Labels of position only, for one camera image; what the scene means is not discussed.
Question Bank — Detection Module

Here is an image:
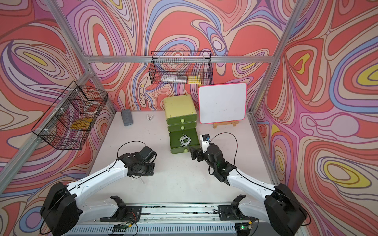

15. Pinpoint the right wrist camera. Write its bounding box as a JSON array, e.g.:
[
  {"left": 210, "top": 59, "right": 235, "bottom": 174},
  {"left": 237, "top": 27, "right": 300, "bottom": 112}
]
[{"left": 201, "top": 134, "right": 210, "bottom": 153}]

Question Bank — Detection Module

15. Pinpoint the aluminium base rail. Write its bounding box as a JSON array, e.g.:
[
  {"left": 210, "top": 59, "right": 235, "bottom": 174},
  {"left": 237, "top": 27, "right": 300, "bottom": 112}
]
[{"left": 58, "top": 202, "right": 305, "bottom": 236}]

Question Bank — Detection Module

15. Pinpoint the yellow green drawer cabinet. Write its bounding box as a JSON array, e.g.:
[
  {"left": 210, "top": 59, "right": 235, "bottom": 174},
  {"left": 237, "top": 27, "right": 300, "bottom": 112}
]
[{"left": 163, "top": 94, "right": 197, "bottom": 119}]

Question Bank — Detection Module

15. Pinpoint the grey sponge block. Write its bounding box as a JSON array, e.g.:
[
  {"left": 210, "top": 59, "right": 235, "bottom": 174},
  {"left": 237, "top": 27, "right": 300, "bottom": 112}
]
[{"left": 121, "top": 109, "right": 133, "bottom": 127}]

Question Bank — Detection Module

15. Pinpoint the wooden easel stand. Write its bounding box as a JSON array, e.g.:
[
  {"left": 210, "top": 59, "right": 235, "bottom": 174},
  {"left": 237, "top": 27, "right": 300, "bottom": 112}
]
[{"left": 213, "top": 121, "right": 239, "bottom": 129}]

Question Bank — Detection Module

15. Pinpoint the left black wire basket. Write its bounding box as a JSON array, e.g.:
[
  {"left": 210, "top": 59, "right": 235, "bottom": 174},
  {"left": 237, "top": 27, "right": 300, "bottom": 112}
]
[{"left": 31, "top": 82, "right": 108, "bottom": 150}]

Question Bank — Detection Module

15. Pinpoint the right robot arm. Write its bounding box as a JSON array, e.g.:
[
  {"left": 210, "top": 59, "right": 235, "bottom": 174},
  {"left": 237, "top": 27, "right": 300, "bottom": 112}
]
[{"left": 188, "top": 143, "right": 308, "bottom": 236}]

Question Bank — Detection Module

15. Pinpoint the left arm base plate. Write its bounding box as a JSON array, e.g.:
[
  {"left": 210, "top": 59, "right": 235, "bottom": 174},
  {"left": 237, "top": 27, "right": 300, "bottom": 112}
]
[{"left": 100, "top": 206, "right": 142, "bottom": 222}]

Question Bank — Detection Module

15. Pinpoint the green drawer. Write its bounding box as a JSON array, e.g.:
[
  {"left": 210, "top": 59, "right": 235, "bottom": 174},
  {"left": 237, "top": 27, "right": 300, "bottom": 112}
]
[
  {"left": 166, "top": 114, "right": 197, "bottom": 125},
  {"left": 169, "top": 128, "right": 200, "bottom": 154},
  {"left": 167, "top": 122, "right": 197, "bottom": 132}
]

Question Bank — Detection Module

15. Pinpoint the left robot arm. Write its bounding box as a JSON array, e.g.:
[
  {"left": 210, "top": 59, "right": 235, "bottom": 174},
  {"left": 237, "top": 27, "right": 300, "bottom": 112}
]
[{"left": 40, "top": 146, "right": 157, "bottom": 236}]

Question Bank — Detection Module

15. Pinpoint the pink framed whiteboard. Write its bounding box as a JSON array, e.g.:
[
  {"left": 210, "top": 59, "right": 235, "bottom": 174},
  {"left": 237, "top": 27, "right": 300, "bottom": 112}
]
[{"left": 198, "top": 83, "right": 247, "bottom": 124}]

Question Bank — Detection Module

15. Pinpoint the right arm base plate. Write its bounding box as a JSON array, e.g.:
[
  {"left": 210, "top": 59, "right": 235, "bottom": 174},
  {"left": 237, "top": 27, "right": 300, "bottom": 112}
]
[{"left": 216, "top": 205, "right": 250, "bottom": 221}]

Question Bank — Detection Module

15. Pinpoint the back black wire basket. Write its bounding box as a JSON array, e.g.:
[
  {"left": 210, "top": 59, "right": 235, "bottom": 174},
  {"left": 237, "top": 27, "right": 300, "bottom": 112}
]
[{"left": 149, "top": 50, "right": 213, "bottom": 86}]

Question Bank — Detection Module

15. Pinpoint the black wire basket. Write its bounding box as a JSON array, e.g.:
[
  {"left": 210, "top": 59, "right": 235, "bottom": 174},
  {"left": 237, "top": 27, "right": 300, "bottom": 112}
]
[
  {"left": 149, "top": 50, "right": 213, "bottom": 86},
  {"left": 31, "top": 82, "right": 108, "bottom": 150}
]

